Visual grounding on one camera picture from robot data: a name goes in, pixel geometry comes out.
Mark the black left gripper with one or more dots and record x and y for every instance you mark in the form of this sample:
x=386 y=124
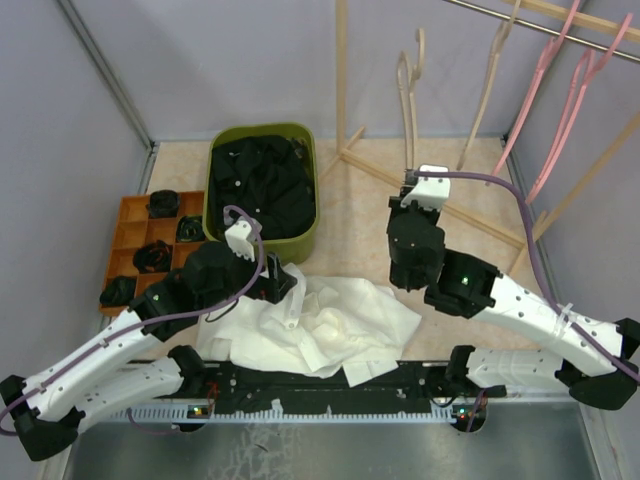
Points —
x=276 y=286

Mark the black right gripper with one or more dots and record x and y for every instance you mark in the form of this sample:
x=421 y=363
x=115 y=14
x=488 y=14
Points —
x=396 y=208

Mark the cream white garment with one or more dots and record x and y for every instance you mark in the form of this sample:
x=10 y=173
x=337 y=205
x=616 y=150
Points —
x=324 y=325

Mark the black garment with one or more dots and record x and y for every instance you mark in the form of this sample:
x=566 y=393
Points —
x=266 y=177

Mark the beige wooden hanger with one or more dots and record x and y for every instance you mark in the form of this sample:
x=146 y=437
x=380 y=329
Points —
x=407 y=75
x=500 y=37

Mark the pink hanger with plaid shirt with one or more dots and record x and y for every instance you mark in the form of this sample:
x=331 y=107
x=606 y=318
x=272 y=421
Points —
x=547 y=55

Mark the pink plastic hanger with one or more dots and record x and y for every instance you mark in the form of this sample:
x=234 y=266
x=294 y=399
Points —
x=584 y=72

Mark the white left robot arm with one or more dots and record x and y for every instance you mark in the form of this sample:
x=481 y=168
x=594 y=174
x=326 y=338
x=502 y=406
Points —
x=51 y=409

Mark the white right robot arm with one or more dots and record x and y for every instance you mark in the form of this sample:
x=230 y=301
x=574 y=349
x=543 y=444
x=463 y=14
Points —
x=588 y=359

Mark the green plastic basket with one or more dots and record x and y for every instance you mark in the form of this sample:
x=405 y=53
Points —
x=293 y=250

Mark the black rolled belt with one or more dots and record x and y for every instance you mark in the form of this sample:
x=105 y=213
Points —
x=155 y=257
x=118 y=292

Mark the orange compartment tray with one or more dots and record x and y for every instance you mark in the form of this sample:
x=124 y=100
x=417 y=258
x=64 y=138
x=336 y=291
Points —
x=150 y=240

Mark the black rolled belt front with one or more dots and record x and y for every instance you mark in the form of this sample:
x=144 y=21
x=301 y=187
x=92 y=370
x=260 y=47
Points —
x=118 y=292

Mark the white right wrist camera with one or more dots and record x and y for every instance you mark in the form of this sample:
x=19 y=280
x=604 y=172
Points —
x=429 y=193

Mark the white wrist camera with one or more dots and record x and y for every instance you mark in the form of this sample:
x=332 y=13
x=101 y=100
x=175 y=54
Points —
x=429 y=193
x=240 y=238

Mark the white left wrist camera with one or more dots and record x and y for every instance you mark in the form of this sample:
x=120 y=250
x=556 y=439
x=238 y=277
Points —
x=240 y=238

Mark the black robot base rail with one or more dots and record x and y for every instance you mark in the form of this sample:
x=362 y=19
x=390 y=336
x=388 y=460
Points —
x=410 y=388

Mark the wooden rack frame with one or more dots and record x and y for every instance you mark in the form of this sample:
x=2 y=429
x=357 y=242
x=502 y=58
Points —
x=582 y=20

